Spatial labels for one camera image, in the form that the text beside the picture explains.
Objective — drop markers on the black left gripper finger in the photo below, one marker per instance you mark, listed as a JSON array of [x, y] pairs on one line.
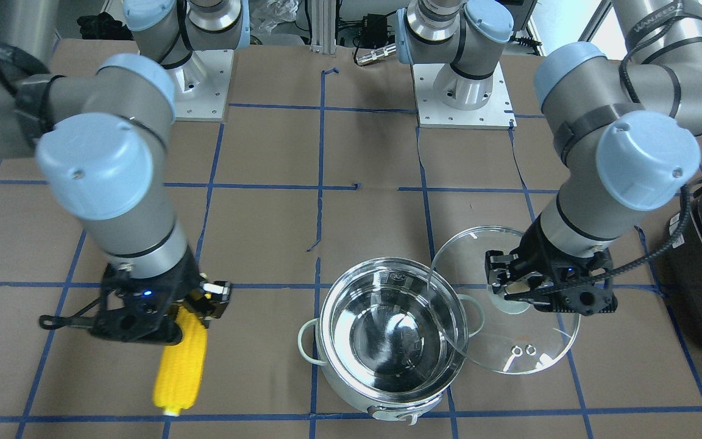
[[497, 269], [540, 295]]

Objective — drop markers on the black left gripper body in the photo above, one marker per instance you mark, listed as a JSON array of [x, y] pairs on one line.
[[532, 247]]

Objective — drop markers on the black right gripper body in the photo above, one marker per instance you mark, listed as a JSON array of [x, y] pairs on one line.
[[185, 275]]

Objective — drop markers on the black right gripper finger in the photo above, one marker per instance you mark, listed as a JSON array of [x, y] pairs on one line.
[[205, 299]]

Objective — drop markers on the glass pot lid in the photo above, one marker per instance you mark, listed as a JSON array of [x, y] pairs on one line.
[[503, 336]]

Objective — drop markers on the yellow corn cob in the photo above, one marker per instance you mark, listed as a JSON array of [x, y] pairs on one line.
[[179, 378]]

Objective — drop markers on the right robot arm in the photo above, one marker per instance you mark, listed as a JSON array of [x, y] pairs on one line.
[[101, 144]]

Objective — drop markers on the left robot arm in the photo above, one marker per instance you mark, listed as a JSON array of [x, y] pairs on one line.
[[628, 135]]

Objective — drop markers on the pale green pot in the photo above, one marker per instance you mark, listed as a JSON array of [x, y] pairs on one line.
[[391, 336]]

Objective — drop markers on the black power adapter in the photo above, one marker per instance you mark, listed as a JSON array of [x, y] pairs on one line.
[[373, 32]]

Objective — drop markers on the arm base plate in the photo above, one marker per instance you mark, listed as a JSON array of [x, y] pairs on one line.
[[202, 86], [446, 100]]

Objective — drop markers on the silver cable connector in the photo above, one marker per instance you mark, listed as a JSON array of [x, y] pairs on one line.
[[375, 55]]

